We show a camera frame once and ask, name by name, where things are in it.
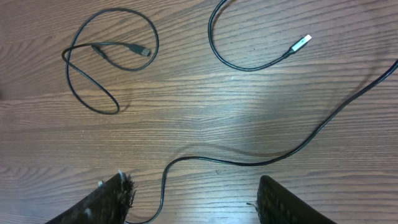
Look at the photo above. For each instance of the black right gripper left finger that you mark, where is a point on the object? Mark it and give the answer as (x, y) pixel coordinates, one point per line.
(108, 204)

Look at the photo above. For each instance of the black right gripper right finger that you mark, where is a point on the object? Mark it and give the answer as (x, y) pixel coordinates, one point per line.
(277, 205)

